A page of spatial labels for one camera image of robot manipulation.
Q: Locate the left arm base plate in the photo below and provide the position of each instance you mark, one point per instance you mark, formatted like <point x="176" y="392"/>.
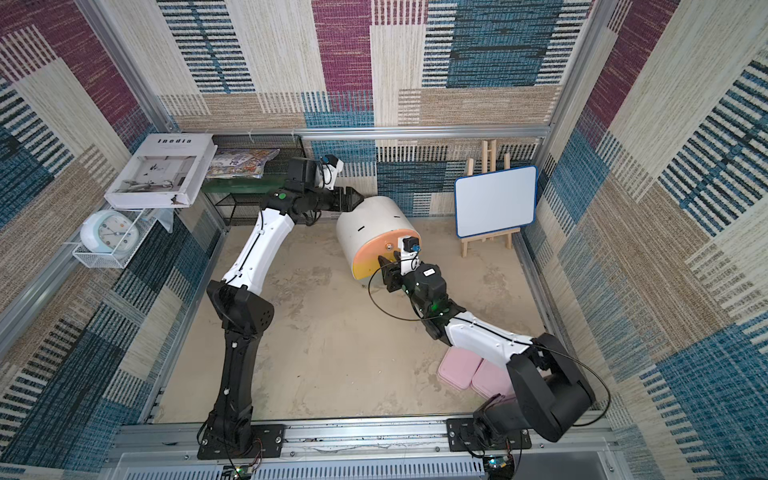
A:
<point x="248" y="441"/>

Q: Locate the colourful picture book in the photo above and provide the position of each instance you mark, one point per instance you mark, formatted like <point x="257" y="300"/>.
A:
<point x="240" y="163"/>

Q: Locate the pink case right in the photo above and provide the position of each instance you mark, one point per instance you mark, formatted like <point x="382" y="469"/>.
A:
<point x="490" y="380"/>

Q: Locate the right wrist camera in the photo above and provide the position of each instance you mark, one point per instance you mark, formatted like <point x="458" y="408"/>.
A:
<point x="422" y="282"/>

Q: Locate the clear wall tray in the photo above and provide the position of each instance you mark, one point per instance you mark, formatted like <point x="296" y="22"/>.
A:
<point x="145" y="220"/>

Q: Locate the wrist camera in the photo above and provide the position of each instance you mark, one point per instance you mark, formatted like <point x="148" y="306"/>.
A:
<point x="422" y="282"/>
<point x="304" y="174"/>

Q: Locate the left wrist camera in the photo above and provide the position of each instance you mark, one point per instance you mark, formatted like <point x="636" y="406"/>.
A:
<point x="304" y="174"/>

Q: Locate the white board on easel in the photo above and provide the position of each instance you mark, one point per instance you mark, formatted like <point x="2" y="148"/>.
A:
<point x="496" y="203"/>

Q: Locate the white Inedia box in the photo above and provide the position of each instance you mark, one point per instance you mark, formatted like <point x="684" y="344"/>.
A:
<point x="166" y="172"/>

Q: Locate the yellow drawer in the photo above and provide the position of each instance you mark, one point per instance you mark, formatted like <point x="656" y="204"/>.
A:
<point x="364" y="268"/>

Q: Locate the pink case left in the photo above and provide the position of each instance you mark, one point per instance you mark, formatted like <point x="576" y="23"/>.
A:
<point x="458" y="367"/>

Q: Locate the pink case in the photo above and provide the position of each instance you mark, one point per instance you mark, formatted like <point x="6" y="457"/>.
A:
<point x="458" y="367"/>
<point x="490" y="380"/>

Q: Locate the white round drawer cabinet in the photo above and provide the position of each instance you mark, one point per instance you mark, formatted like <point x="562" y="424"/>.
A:
<point x="376" y="215"/>

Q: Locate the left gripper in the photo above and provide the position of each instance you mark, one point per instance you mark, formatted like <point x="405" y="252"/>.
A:
<point x="338" y="195"/>

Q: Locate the black wire shelf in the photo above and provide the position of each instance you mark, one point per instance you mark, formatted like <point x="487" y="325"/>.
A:
<point x="236" y="200"/>

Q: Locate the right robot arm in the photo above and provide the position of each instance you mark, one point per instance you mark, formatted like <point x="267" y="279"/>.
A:
<point x="550" y="390"/>

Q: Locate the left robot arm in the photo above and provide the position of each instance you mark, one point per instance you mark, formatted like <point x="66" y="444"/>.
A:
<point x="245" y="315"/>

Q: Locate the white alarm clock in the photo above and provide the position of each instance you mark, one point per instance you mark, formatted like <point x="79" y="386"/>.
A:
<point x="109" y="232"/>

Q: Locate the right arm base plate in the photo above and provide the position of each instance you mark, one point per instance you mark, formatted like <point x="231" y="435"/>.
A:
<point x="466" y="435"/>

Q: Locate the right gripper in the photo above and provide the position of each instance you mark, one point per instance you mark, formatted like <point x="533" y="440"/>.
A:
<point x="393" y="273"/>

